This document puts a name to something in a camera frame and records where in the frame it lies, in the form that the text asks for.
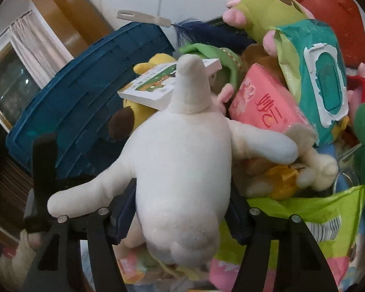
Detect green and pink plush toy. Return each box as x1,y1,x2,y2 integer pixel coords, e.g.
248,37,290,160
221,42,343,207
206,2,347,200
222,0,314,57

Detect wooden door frame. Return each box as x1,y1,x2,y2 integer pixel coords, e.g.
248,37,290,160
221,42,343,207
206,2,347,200
21,0,113,54

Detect window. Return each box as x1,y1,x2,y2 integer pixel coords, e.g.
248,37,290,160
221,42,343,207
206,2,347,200
0,41,41,128

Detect white curtain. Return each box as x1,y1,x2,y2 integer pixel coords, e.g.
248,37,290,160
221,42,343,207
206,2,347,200
8,10,75,81

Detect green wet wipes packet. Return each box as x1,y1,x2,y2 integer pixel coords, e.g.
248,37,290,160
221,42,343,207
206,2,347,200
274,18,350,146

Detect brown plush toy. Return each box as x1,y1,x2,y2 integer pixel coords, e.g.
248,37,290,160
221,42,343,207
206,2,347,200
240,43,286,80

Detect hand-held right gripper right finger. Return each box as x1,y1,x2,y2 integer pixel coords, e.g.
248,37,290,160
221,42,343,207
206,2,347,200
228,194,345,292

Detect pink tissue packet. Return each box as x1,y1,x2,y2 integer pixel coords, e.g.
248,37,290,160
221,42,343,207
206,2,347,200
228,63,318,140

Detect orange plush toy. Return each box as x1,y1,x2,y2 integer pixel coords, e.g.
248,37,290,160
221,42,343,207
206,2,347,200
231,155,308,200

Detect yellow plush toy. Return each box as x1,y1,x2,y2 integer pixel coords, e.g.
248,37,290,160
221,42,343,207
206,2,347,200
108,53,177,143

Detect dark blue feather duster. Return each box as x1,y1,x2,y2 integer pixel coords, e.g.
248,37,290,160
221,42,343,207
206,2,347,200
116,10,257,47

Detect green hat plush doll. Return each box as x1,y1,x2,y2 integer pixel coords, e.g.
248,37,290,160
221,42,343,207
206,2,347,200
179,43,247,110

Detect white plush toy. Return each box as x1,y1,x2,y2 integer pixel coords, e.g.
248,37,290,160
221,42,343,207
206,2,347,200
47,54,299,270

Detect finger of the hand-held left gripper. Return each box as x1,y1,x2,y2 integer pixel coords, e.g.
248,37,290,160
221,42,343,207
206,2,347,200
23,132,60,242

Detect red handbag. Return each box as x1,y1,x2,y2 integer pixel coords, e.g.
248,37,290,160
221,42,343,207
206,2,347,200
272,0,365,67

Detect lime green bag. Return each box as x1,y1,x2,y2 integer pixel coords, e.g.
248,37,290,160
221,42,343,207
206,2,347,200
214,185,365,283

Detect blue plastic crate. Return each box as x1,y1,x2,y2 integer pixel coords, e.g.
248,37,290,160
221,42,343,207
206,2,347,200
5,21,177,186

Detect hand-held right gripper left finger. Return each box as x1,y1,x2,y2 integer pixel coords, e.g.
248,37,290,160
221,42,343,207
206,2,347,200
21,178,137,292

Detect green and white cardboard box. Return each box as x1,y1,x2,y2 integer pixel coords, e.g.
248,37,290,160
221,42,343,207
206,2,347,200
118,58,222,110

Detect pink pig plush toy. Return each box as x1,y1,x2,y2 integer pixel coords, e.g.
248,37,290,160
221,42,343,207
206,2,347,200
347,61,365,110

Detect beige plush toy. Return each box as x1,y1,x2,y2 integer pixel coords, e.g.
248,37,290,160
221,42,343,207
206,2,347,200
284,123,339,191

